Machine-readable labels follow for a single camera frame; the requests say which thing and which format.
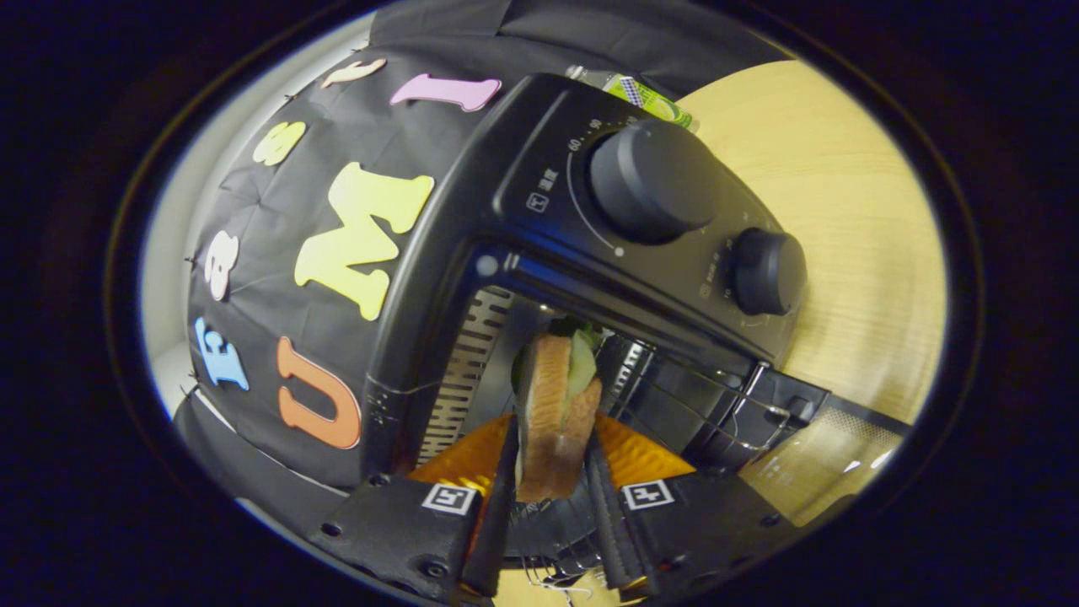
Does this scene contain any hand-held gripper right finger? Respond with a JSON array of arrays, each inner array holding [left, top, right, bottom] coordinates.
[[585, 411, 800, 593]]

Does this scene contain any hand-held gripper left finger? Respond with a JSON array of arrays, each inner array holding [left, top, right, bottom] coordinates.
[[307, 411, 520, 604]]

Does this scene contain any toast sandwich with lettuce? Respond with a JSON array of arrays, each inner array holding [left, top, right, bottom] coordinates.
[[509, 327, 604, 505]]

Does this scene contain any black toaster oven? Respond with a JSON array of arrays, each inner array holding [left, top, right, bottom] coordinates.
[[361, 71, 913, 595]]

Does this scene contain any green label plastic bottle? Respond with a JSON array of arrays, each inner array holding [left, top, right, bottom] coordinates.
[[566, 65, 702, 133]]

